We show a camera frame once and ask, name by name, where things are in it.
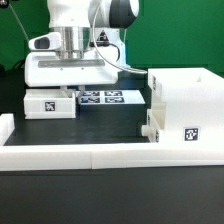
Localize white U-shaped fence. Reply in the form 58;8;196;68
0;114;224;171

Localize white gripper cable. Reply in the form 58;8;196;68
91;3;148;75

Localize white drawer box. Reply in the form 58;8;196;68
141;103;166;143
24;89;76;119

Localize white marker tag sheet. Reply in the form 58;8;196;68
77;90;145;105

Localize white front drawer box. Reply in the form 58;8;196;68
141;103;166;143

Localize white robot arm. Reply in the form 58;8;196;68
25;0;139;87

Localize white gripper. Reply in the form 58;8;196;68
25;50;118;100

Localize white drawer cabinet frame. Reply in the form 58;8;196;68
148;68;224;143

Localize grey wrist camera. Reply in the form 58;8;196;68
28;32;62;51

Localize grey thin cable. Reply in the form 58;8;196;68
7;3;31;44

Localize black cables at base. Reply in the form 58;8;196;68
11;59;27;70

